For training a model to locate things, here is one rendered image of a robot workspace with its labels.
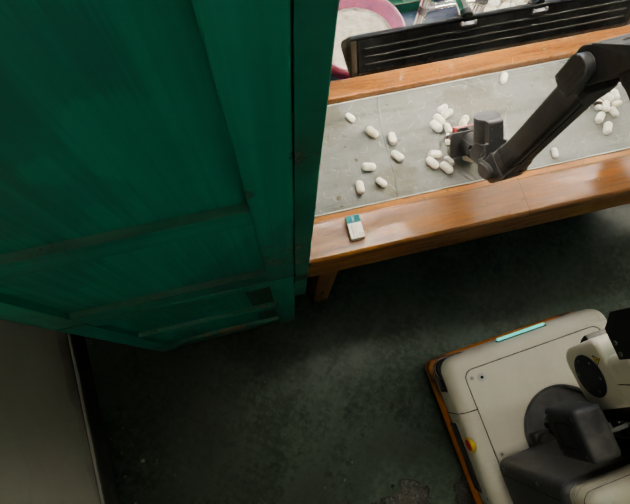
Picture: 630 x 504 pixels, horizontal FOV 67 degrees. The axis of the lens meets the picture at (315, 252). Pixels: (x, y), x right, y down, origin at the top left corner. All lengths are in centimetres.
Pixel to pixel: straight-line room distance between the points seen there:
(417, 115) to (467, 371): 85
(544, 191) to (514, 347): 61
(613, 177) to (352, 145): 68
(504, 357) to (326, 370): 64
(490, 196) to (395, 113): 33
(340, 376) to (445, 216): 88
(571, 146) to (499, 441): 92
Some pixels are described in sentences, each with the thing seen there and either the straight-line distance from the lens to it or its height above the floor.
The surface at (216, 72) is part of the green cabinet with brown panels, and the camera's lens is 36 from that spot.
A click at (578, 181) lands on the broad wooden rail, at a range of 141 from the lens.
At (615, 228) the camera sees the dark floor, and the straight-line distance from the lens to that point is 239.
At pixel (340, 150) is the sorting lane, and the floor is 74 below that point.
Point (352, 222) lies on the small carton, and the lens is 116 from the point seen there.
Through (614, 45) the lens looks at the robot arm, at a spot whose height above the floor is 135.
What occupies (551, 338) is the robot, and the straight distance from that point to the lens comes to 182.
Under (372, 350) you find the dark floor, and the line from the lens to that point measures 190.
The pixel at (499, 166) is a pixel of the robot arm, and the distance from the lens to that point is 111.
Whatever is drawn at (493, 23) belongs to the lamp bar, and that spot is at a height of 110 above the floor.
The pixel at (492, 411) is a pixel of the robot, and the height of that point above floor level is 28.
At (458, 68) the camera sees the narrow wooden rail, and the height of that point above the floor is 76.
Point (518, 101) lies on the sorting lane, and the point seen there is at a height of 74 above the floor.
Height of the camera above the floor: 188
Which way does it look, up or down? 75 degrees down
